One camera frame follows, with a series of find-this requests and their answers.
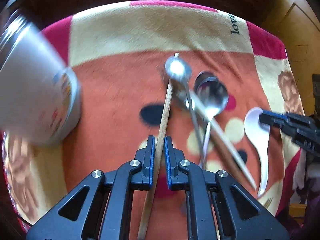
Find white printed utensil jar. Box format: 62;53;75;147
0;7;82;146

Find small steel spoon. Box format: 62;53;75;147
164;56;207;169

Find wooden chopstick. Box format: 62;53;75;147
136;52;179;240
175;90;258;191

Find white plastic spoon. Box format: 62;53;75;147
244;107;272;198

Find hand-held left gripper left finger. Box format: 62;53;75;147
26;135;154;240

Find printed fleece blanket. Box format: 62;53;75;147
1;0;308;233

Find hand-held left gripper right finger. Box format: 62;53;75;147
164;135;290;240

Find person's right hand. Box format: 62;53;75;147
293;152;316;197

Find gold metal fork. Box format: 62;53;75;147
260;197;274;209

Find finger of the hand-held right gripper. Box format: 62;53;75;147
262;109;289;117
259;115;286;129

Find large steel spoon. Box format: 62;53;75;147
195;71;229;170

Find light wooden cabinet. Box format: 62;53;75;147
260;0;320;110

